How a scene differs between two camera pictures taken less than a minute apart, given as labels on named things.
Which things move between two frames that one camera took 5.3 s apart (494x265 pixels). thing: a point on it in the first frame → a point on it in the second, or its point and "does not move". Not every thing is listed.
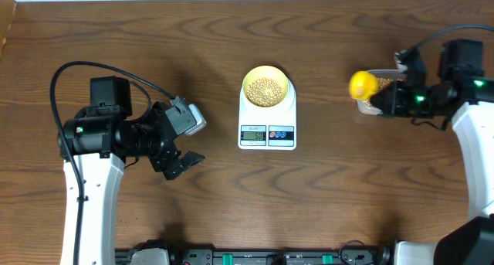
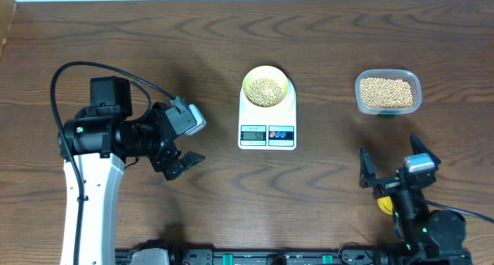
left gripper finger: x=189 y=159 does not move
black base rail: x=255 y=256 does not move
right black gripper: x=395 y=107 → x=368 y=177
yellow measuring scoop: x=363 y=85 → x=385 y=204
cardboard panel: x=8 y=7 does not move
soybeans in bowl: x=265 y=92 does not move
